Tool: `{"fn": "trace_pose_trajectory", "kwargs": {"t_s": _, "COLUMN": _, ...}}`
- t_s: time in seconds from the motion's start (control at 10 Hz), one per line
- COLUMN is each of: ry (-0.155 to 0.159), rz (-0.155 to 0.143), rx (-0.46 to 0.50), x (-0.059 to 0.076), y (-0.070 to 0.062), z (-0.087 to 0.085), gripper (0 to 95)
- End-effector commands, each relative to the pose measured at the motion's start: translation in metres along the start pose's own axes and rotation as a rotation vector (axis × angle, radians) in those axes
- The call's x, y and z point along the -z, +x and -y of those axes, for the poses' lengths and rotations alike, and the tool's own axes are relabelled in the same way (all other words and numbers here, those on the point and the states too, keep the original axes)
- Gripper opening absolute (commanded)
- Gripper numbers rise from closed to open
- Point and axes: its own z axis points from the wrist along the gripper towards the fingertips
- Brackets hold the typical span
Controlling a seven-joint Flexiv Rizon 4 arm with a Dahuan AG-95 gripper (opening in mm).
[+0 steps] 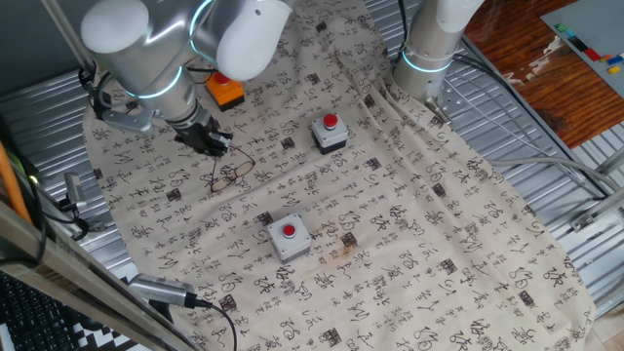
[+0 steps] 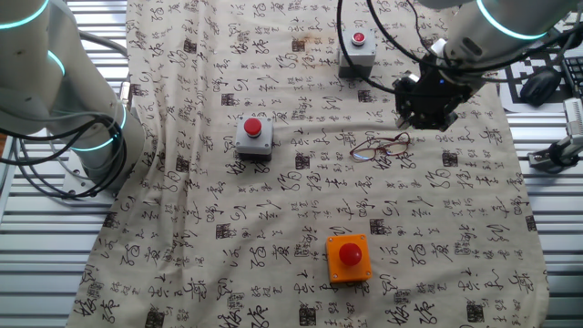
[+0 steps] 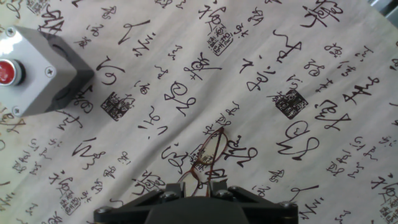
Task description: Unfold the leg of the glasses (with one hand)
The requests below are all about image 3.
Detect brown thin-frame glasses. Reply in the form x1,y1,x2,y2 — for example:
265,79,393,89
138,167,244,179
177,126,229,197

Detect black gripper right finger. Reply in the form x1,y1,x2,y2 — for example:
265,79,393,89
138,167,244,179
208,181,299,224

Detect beige calligraphy print tablecloth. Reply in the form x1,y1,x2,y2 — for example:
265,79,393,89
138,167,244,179
0,0,398,224

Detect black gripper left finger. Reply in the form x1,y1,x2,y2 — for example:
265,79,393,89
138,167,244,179
94,182,187,224

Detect grey box flat red button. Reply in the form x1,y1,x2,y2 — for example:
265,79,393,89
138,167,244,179
0,25,95,118

